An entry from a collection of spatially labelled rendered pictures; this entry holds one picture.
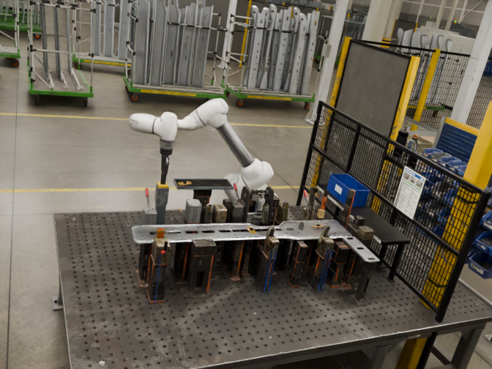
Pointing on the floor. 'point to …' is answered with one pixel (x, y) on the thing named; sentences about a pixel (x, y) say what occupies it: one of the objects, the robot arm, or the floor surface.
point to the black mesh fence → (407, 217)
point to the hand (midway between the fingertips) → (163, 179)
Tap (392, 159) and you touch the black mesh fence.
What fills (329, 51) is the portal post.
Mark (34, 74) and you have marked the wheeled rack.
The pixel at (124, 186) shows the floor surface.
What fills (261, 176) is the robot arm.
